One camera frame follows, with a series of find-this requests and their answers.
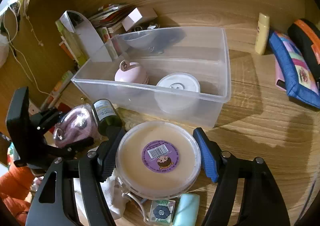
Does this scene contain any small floral card box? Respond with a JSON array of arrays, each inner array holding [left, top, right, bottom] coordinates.
[[148, 200, 175, 225]]

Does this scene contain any blue patchwork fabric pouch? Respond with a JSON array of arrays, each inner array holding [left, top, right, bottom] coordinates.
[[268, 31, 319, 108]]

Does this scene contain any orange cloth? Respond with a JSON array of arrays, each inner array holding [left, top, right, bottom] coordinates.
[[1, 163, 35, 225]]

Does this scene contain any dark green glass bottle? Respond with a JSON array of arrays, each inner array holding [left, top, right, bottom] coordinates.
[[92, 99, 123, 136]]

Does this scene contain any small white cardboard box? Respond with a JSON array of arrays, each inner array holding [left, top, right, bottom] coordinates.
[[121, 7, 158, 32]]

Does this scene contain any cream yellow lotion bottle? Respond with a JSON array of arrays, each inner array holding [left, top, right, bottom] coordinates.
[[254, 13, 270, 55]]

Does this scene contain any stack of books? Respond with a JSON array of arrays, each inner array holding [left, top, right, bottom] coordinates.
[[88, 3, 134, 43]]

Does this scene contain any beige slime tub purple sticker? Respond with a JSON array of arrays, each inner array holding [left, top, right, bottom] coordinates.
[[116, 121, 201, 200]]

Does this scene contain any white lidded round container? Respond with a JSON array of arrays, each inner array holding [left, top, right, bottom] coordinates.
[[155, 73, 201, 115]]

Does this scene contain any black orange zip case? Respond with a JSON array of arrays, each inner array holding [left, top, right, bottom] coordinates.
[[287, 19, 320, 87]]

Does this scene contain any white drawstring cloth bag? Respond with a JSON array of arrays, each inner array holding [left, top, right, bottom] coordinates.
[[72, 169, 148, 226]]

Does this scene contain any clear plastic storage bin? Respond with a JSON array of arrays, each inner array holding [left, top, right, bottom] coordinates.
[[72, 27, 231, 127]]

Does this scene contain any pink round compact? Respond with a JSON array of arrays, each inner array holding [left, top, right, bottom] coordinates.
[[114, 60, 149, 84]]

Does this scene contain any pink phone under pouch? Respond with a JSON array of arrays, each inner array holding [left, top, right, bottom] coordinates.
[[275, 59, 286, 91]]

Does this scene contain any orange green tube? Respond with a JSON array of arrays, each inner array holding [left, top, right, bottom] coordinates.
[[40, 71, 74, 111]]

